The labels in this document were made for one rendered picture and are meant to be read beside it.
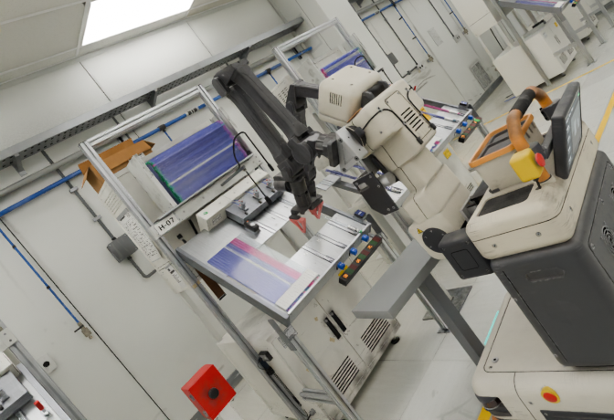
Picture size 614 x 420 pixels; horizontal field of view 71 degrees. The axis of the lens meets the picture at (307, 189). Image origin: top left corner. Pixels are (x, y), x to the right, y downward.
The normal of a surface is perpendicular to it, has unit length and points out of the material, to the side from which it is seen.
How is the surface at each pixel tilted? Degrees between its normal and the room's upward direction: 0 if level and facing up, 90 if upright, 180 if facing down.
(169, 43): 90
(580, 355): 90
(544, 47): 90
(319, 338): 90
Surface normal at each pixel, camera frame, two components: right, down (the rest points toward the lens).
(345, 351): 0.54, -0.31
